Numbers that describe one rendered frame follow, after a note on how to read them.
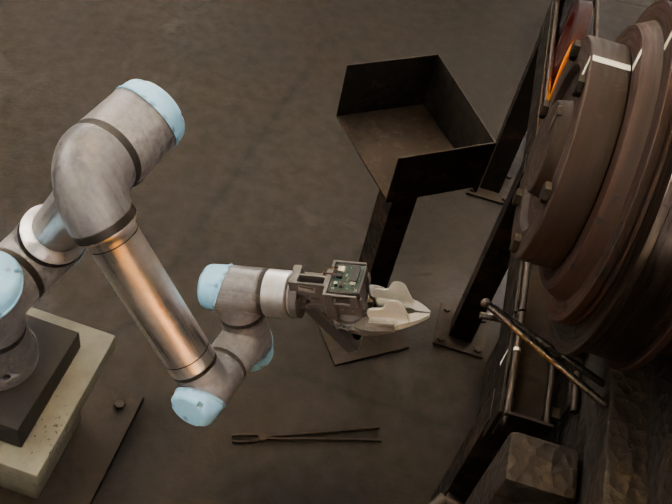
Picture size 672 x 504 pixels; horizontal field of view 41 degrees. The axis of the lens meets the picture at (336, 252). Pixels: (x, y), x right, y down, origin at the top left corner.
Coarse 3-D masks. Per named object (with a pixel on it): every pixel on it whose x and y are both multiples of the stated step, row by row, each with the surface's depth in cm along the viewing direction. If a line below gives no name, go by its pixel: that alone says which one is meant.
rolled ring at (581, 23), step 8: (584, 0) 197; (576, 8) 197; (584, 8) 194; (592, 8) 195; (568, 16) 206; (576, 16) 193; (584, 16) 193; (568, 24) 205; (576, 24) 192; (584, 24) 192; (568, 32) 206; (576, 32) 192; (584, 32) 192; (560, 40) 208; (568, 40) 194; (560, 48) 207; (560, 56) 207; (560, 64) 196; (552, 72) 204
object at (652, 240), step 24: (648, 216) 90; (648, 240) 88; (624, 264) 93; (648, 264) 90; (624, 288) 91; (648, 288) 92; (600, 312) 97; (624, 312) 95; (648, 312) 94; (552, 336) 116; (576, 336) 104; (600, 336) 97; (624, 336) 98; (648, 336) 97; (624, 360) 105
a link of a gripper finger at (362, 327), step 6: (366, 318) 137; (354, 324) 136; (360, 324) 136; (366, 324) 136; (372, 324) 136; (378, 324) 136; (384, 324) 136; (390, 324) 135; (348, 330) 137; (354, 330) 136; (360, 330) 136; (366, 330) 135; (372, 330) 135; (378, 330) 136; (384, 330) 136; (390, 330) 136
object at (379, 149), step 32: (352, 64) 177; (384, 64) 180; (416, 64) 183; (352, 96) 184; (384, 96) 187; (416, 96) 191; (448, 96) 182; (352, 128) 184; (384, 128) 186; (416, 128) 187; (448, 128) 185; (480, 128) 173; (384, 160) 178; (416, 160) 164; (448, 160) 168; (480, 160) 171; (384, 192) 172; (416, 192) 172; (384, 224) 191; (384, 256) 201; (384, 352) 221
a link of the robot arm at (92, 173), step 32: (96, 128) 122; (64, 160) 120; (96, 160) 120; (128, 160) 123; (64, 192) 120; (96, 192) 120; (128, 192) 124; (64, 224) 123; (96, 224) 121; (128, 224) 123; (96, 256) 125; (128, 256) 125; (128, 288) 127; (160, 288) 129; (160, 320) 130; (192, 320) 134; (160, 352) 134; (192, 352) 134; (224, 352) 142; (192, 384) 136; (224, 384) 139; (192, 416) 138
